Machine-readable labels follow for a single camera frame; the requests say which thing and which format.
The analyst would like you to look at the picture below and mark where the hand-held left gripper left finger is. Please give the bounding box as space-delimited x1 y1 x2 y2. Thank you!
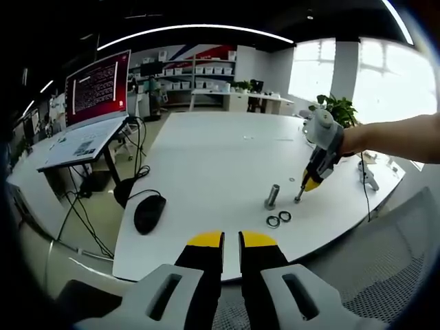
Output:
74 230 226 330

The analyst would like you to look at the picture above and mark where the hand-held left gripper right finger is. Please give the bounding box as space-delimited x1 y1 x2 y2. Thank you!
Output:
238 230 383 330

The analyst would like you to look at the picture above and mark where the large threaded stud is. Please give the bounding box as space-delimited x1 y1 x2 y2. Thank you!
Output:
263 184 282 210

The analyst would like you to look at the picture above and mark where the large potted green plant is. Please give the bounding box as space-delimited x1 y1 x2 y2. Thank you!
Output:
308 93 359 129

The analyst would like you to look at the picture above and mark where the white handheld controller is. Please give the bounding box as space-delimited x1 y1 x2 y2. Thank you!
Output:
356 160 381 192

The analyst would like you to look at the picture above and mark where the black chair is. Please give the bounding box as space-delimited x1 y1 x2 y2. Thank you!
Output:
246 78 265 113

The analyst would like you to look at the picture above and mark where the white counter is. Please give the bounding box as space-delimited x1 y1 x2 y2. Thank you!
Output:
190 88 296 114

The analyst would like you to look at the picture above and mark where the small green plant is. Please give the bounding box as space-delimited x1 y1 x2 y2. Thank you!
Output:
230 80 252 94

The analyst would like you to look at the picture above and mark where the black computer mouse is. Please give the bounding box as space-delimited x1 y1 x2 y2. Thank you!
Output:
133 197 167 236

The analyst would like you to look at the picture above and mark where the grey mesh office chair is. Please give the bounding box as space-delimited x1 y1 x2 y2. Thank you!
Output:
219 187 440 330

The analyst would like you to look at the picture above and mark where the shelf with white bins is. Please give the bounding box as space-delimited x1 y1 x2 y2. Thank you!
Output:
130 43 239 111

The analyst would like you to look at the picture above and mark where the curved ceiling light strip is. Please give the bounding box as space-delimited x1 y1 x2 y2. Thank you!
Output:
97 23 295 52
381 0 415 46

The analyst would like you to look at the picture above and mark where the black monitor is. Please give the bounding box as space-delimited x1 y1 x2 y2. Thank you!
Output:
140 61 164 77

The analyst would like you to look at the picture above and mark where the white side desk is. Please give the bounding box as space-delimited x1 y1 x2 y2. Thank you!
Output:
6 115 131 197

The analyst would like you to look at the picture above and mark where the silver laptop with red screen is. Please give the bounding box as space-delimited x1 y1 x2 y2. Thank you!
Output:
44 49 133 165

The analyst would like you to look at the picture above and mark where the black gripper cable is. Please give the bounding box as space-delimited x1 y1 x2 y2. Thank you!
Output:
355 151 375 223

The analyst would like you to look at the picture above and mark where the black cable bundle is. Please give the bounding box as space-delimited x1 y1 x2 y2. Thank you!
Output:
56 190 115 259

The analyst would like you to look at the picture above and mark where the black mouse cable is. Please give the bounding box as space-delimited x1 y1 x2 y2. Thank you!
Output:
129 188 162 207

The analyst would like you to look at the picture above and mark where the black power cable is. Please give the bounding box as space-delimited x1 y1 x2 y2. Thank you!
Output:
122 115 151 188

